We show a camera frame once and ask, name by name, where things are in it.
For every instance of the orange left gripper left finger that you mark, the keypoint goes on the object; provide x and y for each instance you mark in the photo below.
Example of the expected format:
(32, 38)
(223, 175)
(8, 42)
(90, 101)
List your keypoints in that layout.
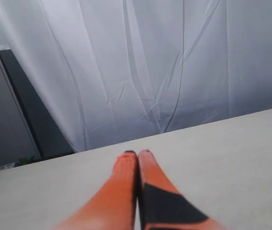
(113, 206)

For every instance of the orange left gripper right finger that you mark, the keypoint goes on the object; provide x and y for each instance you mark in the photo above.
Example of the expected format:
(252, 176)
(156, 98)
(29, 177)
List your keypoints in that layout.
(162, 206)

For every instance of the green plant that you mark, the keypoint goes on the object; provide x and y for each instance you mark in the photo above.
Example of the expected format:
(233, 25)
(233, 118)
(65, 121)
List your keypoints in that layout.
(24, 161)

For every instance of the white backdrop curtain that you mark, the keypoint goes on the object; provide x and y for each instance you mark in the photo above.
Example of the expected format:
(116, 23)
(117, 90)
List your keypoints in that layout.
(110, 71)

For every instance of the dark window frame post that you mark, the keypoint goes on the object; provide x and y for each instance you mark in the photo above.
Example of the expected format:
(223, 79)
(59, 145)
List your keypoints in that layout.
(46, 134)

